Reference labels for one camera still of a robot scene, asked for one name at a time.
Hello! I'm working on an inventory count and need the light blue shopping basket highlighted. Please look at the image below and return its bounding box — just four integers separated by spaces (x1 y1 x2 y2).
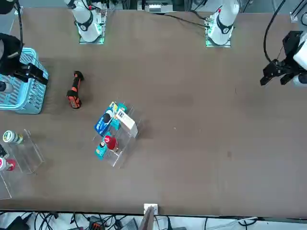
0 47 50 115

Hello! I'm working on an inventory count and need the orange black barcode scanner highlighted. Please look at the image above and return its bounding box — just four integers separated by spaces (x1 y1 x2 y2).
66 70 85 110

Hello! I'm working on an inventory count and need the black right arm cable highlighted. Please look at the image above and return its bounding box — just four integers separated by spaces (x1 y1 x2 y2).
13 0 24 48

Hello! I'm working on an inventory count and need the red Coca-Cola bottle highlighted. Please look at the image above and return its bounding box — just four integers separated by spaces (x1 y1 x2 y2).
103 135 119 152

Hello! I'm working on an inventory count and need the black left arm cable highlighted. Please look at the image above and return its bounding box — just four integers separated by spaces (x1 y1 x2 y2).
263 0 288 63

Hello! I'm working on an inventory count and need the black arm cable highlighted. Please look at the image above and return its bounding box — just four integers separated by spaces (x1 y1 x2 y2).
263 0 288 63
13 0 24 48

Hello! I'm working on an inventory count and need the red-lidded white cup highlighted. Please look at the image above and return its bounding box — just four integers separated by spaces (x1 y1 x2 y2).
0 157 17 172

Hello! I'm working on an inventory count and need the green-lidded white cup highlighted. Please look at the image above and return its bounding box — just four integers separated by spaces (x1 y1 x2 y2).
2 130 24 145

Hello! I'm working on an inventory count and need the clear acrylic tiered shelf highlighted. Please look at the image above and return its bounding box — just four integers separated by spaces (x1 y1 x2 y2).
0 128 46 200
92 97 144 168

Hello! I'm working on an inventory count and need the teal snack packet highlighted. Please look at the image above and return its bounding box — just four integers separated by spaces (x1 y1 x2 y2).
109 102 127 131
95 131 112 161

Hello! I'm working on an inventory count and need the aluminium camera post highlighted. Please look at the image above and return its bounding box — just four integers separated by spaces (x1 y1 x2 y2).
139 203 159 230

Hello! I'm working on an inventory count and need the black cable across table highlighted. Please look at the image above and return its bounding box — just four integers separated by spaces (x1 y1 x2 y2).
148 11 211 28

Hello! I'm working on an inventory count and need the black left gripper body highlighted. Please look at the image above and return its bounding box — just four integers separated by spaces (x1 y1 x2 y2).
278 31 303 72

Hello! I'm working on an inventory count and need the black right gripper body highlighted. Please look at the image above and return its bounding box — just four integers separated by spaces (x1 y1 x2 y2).
0 33 24 75

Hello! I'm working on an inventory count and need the blue Oreo box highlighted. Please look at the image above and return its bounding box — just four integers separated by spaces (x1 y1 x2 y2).
94 108 116 138

